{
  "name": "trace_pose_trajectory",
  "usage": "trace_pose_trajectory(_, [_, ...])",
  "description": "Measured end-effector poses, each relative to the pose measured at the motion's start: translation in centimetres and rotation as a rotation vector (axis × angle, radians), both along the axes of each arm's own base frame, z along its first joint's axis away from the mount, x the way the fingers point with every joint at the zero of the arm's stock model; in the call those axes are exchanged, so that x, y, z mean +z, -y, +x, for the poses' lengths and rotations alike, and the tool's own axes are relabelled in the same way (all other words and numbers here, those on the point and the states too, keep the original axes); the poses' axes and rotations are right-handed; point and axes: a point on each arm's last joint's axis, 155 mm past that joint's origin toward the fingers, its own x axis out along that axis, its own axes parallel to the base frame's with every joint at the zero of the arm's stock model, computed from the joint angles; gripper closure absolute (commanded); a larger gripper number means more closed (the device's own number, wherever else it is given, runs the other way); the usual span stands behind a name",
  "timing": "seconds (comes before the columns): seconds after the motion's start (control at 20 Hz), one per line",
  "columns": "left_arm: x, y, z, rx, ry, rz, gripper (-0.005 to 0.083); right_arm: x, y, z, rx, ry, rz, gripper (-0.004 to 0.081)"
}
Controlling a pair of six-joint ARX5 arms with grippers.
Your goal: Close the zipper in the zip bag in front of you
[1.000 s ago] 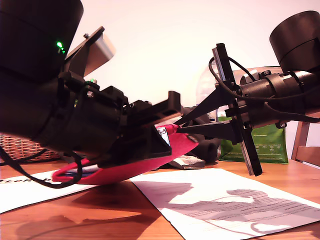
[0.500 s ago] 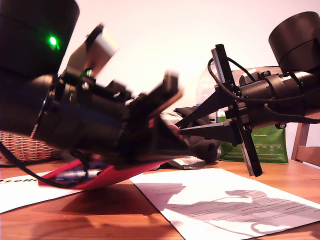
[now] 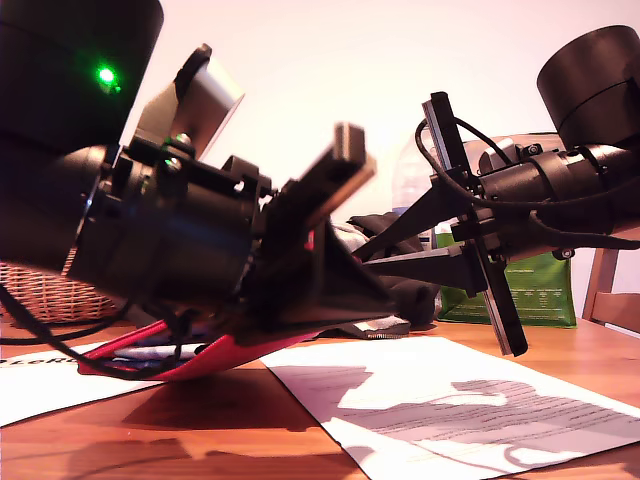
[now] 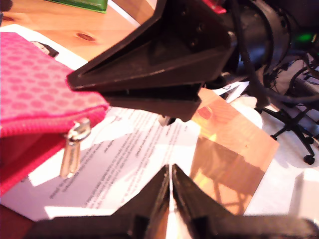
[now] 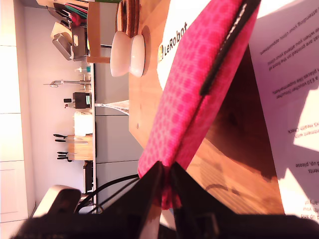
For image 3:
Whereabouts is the white sheet with LeRobot print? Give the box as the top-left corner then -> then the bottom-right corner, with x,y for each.
0,342 -> 166,429

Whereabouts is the large clear water bottle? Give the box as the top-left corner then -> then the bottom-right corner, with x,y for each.
391,133 -> 441,254

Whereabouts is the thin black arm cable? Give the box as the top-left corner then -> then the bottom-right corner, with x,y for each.
414,117 -> 640,207

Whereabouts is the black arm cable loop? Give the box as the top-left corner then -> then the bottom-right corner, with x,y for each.
0,282 -> 196,382

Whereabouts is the wooden chair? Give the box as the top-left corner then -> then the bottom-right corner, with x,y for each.
581,227 -> 640,336

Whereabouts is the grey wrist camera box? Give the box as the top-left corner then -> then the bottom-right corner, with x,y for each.
133,43 -> 246,162
478,137 -> 544,176

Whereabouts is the dark brown grey-lined garment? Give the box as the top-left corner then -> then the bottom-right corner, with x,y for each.
329,212 -> 444,342

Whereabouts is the white sheet with printed text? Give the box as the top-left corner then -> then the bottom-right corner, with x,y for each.
259,337 -> 640,480

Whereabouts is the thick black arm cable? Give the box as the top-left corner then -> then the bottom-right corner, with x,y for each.
529,212 -> 640,251

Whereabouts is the silver green pet food bag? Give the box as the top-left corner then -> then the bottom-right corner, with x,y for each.
434,132 -> 578,329

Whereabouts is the woven wicker basket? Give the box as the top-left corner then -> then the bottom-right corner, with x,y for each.
0,259 -> 119,324

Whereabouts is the red fabric zip pouch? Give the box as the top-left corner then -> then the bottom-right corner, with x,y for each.
77,317 -> 321,382

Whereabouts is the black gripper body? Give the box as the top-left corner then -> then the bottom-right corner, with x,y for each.
69,122 -> 378,324
421,91 -> 535,358

